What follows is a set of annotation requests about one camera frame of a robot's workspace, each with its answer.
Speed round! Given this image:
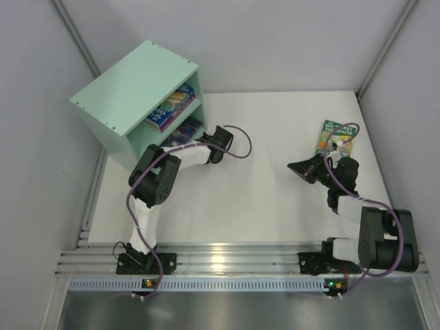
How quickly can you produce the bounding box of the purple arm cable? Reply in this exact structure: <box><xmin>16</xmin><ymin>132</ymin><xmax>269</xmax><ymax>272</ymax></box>
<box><xmin>125</xmin><ymin>124</ymin><xmax>255</xmax><ymax>300</ymax></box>
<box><xmin>322</xmin><ymin>122</ymin><xmax>405</xmax><ymax>300</ymax></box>

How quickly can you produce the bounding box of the blue 91-Storey Treehouse book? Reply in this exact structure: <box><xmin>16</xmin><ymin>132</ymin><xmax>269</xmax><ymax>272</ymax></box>
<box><xmin>144</xmin><ymin>84</ymin><xmax>195</xmax><ymax>132</ymax></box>

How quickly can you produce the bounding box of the aluminium mounting rail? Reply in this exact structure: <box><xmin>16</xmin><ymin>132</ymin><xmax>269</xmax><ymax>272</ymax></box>
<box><xmin>54</xmin><ymin>241</ymin><xmax>430</xmax><ymax>278</ymax></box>

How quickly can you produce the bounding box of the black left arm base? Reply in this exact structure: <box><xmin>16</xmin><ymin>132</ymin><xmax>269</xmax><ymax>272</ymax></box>
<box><xmin>115</xmin><ymin>253</ymin><xmax>177</xmax><ymax>275</ymax></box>

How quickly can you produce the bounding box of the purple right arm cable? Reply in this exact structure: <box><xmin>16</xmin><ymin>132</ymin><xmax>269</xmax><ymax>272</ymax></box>
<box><xmin>322</xmin><ymin>122</ymin><xmax>405</xmax><ymax>300</ymax></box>

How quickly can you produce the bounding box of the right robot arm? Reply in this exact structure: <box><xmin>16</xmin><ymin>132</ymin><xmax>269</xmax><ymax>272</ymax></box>
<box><xmin>287</xmin><ymin>154</ymin><xmax>419</xmax><ymax>272</ymax></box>

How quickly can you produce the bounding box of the dark Robinson Crusoe book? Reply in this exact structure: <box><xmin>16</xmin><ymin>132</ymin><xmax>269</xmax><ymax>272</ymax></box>
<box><xmin>162</xmin><ymin>116</ymin><xmax>203</xmax><ymax>147</ymax></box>

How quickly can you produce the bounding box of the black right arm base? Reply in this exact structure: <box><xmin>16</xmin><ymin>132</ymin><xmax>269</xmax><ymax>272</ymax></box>
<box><xmin>298</xmin><ymin>252</ymin><xmax>344</xmax><ymax>276</ymax></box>

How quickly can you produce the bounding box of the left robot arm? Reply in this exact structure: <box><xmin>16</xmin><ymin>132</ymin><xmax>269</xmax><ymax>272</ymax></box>
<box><xmin>126</xmin><ymin>126</ymin><xmax>234</xmax><ymax>263</ymax></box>

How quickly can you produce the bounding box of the green Storey Treehouse book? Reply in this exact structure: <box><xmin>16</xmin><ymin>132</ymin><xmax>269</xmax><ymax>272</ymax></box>
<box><xmin>315</xmin><ymin>120</ymin><xmax>358</xmax><ymax>157</ymax></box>

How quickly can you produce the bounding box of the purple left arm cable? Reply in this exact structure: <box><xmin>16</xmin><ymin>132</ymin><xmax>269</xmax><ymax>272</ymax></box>
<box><xmin>125</xmin><ymin>124</ymin><xmax>255</xmax><ymax>300</ymax></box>

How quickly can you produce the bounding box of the perforated grey cable duct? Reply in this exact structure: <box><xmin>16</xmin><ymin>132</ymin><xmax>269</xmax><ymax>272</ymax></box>
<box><xmin>69</xmin><ymin>278</ymin><xmax>347</xmax><ymax>293</ymax></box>

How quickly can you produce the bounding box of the mint green shelf cabinet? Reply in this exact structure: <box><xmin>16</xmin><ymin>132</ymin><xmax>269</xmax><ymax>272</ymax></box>
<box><xmin>70</xmin><ymin>41</ymin><xmax>206</xmax><ymax>171</ymax></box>

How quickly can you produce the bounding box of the purple 117-Storey Treehouse book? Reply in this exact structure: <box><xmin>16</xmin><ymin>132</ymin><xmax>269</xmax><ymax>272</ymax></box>
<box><xmin>160</xmin><ymin>94</ymin><xmax>195</xmax><ymax>133</ymax></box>

